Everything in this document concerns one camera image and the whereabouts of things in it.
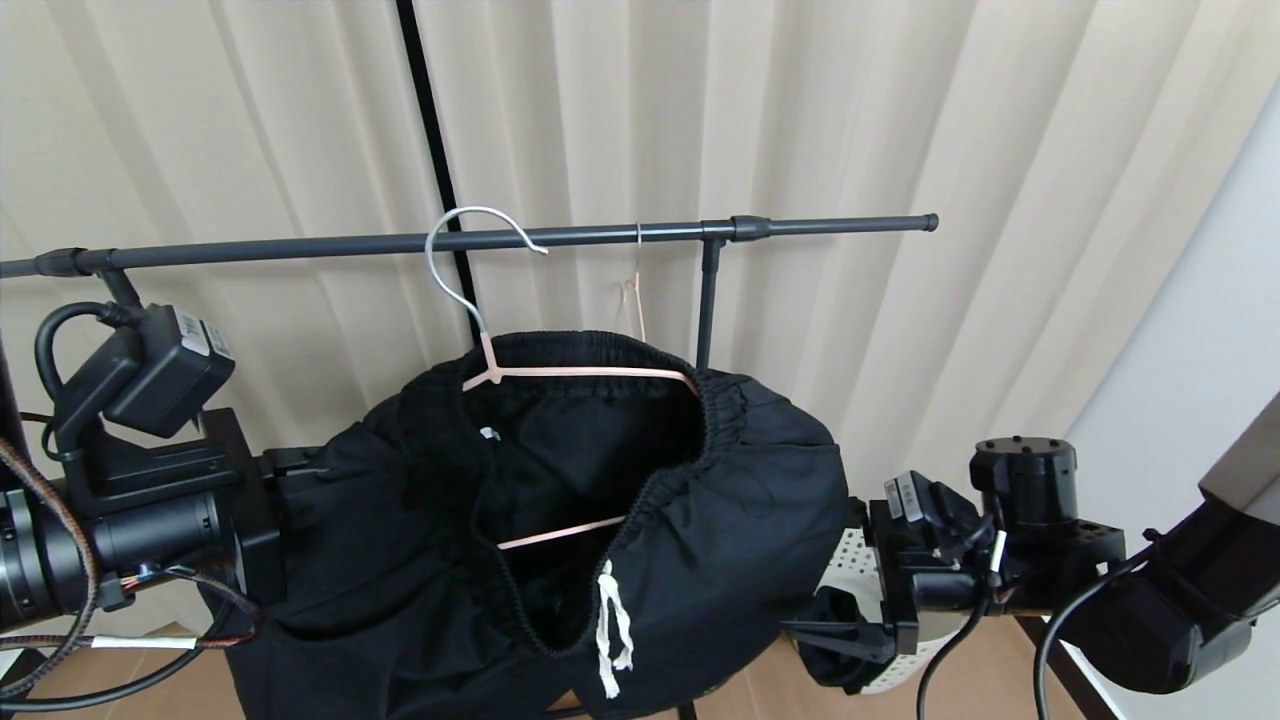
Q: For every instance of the pink clothes hanger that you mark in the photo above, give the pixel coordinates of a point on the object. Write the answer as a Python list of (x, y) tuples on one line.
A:
[(580, 372), (637, 300)]

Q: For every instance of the white curtain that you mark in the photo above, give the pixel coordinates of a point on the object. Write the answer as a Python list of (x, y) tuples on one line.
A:
[(800, 120), (200, 120)]

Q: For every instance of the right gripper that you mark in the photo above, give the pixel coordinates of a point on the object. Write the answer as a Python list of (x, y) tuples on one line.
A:
[(900, 590)]

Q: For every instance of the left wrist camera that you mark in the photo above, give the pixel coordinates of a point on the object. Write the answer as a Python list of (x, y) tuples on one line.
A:
[(170, 380)]

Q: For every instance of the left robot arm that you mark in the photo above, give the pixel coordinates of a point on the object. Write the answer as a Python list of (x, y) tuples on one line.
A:
[(92, 590)]

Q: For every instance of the black shorts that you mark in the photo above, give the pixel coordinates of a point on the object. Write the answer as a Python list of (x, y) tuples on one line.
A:
[(720, 500)]

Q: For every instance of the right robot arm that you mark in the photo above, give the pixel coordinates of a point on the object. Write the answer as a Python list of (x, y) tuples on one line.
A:
[(1180, 600)]

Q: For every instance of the black clothes rack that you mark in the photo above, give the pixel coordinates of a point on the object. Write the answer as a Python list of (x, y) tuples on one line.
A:
[(300, 244)]

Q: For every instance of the black garment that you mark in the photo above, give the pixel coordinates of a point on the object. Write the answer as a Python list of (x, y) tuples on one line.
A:
[(835, 640)]

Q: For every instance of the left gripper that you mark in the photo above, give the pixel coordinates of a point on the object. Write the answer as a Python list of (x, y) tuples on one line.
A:
[(170, 530)]

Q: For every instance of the white laundry basket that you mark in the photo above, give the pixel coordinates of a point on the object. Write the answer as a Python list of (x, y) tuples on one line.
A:
[(850, 560)]

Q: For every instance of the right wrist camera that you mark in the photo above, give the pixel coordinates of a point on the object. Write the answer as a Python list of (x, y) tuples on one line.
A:
[(930, 500)]

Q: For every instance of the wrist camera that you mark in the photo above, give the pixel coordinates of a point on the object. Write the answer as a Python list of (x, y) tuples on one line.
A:
[(930, 500), (170, 380)]

